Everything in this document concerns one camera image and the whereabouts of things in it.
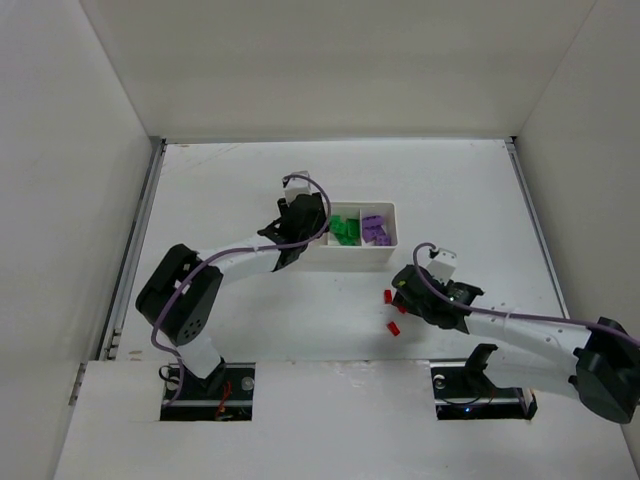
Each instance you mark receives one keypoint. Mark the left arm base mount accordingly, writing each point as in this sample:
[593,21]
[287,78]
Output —
[187,399]

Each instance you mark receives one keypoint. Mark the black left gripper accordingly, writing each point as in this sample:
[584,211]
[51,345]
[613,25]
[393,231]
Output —
[310,213]

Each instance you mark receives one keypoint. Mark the small purple curved lego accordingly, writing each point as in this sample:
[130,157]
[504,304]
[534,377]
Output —
[383,239]

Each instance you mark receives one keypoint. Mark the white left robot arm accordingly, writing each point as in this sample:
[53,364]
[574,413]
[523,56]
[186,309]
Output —
[271,249]

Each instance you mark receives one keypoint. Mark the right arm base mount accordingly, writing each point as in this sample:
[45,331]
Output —
[462,391]

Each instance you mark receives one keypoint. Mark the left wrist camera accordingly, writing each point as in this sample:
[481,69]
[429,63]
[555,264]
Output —
[295,184]

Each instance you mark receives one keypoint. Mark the large purple arch lego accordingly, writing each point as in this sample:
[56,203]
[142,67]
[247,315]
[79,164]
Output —
[372,226]

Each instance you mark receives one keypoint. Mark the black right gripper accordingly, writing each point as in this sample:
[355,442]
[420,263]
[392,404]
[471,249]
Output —
[417,293]

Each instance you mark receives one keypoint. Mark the green two-stud lego brick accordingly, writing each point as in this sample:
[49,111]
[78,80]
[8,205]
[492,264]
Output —
[340,231]

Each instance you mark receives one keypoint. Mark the white divided plastic container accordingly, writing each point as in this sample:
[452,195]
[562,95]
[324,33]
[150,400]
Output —
[326,254]

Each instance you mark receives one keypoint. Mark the green square lego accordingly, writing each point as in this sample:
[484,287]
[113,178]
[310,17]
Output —
[336,222]
[353,228]

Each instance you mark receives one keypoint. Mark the long green lego plate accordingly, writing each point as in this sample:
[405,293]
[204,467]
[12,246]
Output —
[350,240]

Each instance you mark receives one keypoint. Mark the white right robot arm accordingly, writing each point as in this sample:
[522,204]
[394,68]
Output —
[596,364]

